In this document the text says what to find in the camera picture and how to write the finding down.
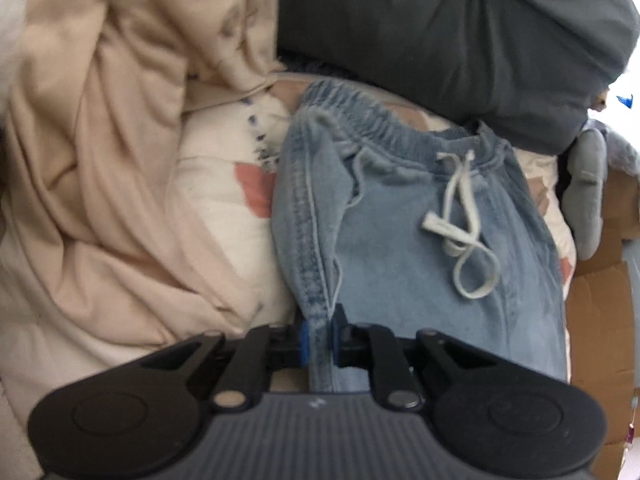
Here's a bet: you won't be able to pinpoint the beige crumpled garment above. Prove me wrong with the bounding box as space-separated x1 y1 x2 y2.
6 0 278 346

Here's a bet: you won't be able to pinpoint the grey plush toy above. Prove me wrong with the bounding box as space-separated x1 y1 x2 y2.
561 119 639 261

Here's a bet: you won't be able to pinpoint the brown cardboard box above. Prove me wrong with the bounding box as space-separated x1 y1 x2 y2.
566 170 639 479

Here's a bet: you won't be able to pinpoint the white fluffy blanket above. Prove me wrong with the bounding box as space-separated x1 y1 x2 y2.
0 0 26 117

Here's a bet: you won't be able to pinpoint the light blue denim pants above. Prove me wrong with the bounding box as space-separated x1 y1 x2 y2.
271 79 568 392

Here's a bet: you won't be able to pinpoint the white patterned bed sheet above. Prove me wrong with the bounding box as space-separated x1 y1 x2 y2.
0 71 576 480

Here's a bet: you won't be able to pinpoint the dark grey duvet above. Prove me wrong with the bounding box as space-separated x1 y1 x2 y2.
278 0 639 155

